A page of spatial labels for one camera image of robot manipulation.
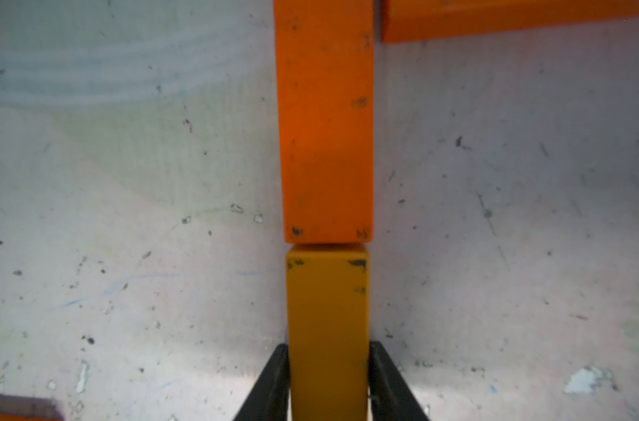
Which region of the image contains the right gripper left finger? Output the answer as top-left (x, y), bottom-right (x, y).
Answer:
top-left (233, 344), bottom-right (290, 421)

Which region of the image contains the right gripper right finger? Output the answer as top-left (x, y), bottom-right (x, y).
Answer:
top-left (368, 341), bottom-right (428, 421)

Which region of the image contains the amber orange block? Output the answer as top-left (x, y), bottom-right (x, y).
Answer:
top-left (285, 244), bottom-right (370, 420)

